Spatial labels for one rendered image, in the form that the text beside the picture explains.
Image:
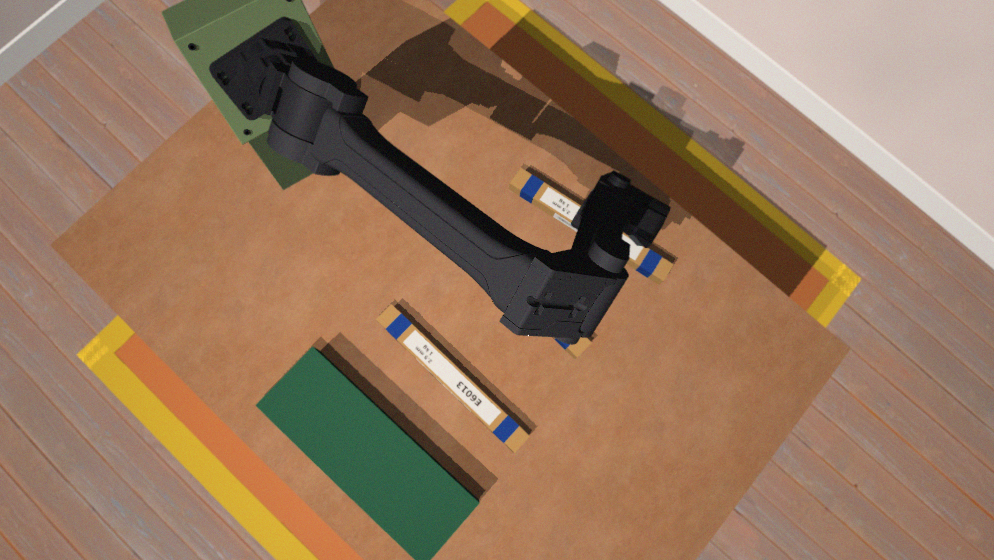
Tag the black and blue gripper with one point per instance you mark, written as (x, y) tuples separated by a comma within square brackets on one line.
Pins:
[(576, 220)]

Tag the tan box with white label and blue bands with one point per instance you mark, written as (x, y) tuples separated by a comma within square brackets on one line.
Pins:
[(576, 349)]

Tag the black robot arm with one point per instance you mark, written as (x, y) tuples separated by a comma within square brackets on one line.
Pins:
[(563, 294)]

